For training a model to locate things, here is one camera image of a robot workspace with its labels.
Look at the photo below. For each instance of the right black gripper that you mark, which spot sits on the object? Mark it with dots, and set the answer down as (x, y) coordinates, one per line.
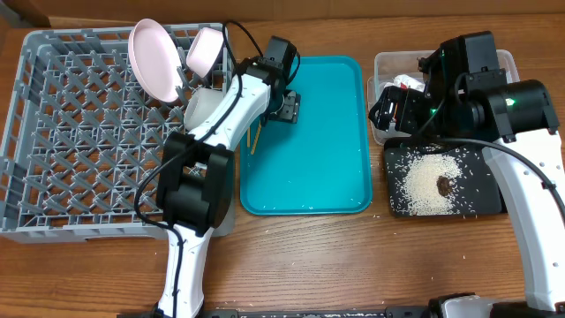
(390, 108)

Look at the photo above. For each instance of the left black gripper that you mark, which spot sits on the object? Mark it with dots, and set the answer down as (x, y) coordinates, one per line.
(291, 107)

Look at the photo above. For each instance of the white tissue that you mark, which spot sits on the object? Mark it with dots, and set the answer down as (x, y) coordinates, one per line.
(406, 82)

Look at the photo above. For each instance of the brown food scrap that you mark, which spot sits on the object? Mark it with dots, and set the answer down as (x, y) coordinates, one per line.
(444, 186)

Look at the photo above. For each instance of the grey round bowl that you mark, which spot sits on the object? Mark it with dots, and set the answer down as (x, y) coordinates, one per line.
(202, 104)

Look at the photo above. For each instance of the pink bowl with rice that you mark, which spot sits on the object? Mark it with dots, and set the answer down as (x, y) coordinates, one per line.
(204, 50)

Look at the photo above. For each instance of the large white round plate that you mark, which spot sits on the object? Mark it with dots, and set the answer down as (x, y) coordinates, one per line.
(154, 60)

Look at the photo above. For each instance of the red snack wrapper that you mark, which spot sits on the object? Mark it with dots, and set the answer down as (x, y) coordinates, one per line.
(395, 111)

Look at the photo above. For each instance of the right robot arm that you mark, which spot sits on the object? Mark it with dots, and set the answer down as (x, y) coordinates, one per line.
(470, 142)

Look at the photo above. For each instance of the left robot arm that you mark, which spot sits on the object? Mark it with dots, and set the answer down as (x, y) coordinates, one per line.
(195, 188)

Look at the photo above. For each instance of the black food waste tray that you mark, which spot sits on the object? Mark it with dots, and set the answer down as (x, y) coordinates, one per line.
(483, 188)

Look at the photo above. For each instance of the grey plastic dishwasher rack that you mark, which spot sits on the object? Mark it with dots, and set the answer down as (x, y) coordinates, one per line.
(79, 136)

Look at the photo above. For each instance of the right wooden chopstick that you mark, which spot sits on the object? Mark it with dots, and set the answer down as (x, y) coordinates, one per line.
(256, 138)

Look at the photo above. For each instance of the teal plastic serving tray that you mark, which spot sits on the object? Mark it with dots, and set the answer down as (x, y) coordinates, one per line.
(321, 164)

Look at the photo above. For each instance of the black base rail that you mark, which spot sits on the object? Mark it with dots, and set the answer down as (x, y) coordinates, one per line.
(309, 314)

